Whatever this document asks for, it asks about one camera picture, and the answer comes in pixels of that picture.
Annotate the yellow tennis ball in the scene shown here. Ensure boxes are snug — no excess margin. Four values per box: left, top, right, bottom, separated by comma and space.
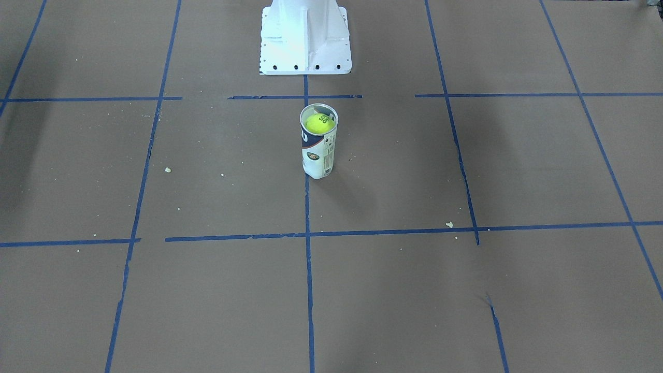
305, 113, 336, 135

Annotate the clear tennis ball can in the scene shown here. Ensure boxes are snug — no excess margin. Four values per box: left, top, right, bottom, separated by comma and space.
300, 103, 339, 179

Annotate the white pillar mount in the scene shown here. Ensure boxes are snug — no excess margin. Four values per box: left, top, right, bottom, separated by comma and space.
259, 1, 353, 76

